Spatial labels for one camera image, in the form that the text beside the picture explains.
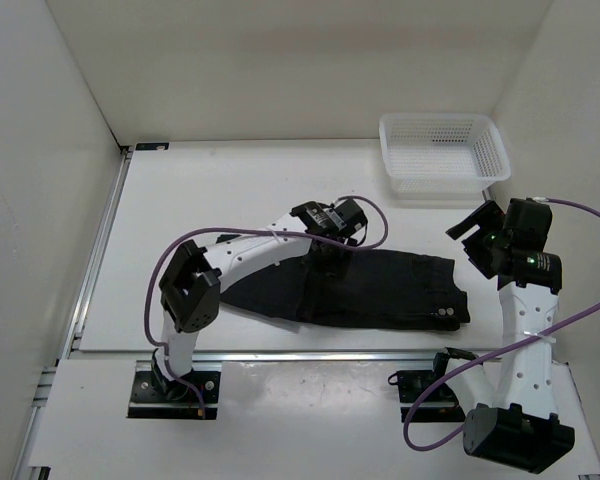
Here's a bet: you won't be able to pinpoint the aluminium frame rail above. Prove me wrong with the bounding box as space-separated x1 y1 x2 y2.
55 347 444 365

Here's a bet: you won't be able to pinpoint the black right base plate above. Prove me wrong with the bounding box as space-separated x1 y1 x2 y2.
387 349 481 424

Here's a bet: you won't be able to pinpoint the black trousers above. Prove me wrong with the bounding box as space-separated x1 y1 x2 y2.
221 249 471 331

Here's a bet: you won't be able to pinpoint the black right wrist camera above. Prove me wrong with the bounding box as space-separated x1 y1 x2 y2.
503 198 553 251

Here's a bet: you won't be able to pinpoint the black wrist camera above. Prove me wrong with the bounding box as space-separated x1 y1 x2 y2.
503 198 553 251
333 198 368 237

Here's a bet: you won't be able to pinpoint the white plastic basket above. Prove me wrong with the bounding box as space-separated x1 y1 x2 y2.
379 113 511 195

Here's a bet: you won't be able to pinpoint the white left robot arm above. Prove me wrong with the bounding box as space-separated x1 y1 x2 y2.
142 199 367 400

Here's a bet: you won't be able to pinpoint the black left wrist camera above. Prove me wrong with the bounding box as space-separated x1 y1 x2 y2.
333 198 368 237

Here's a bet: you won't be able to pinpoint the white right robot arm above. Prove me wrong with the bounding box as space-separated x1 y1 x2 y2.
429 199 575 474

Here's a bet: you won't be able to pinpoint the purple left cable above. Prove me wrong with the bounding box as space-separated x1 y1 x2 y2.
144 195 391 419

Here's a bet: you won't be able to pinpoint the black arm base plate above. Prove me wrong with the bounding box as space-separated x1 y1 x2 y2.
127 364 221 421

